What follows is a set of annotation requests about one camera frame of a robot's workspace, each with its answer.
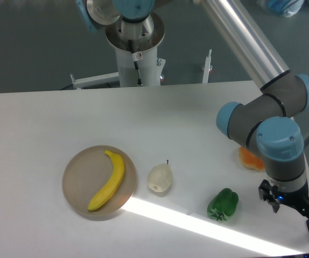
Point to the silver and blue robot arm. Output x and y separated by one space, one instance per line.
264 126

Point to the white frame post right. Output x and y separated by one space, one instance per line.
207 67

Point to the orange bell pepper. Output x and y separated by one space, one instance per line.
249 160

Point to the green bell pepper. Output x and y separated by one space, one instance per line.
223 206

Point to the white frame bracket left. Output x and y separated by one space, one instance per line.
94 80

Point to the pale white pear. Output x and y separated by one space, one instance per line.
160 177

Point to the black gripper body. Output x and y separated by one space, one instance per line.
289 193

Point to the brown round plate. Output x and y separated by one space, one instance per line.
86 174

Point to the yellow banana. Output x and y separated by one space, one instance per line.
113 183

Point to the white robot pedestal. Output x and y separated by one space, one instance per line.
136 47

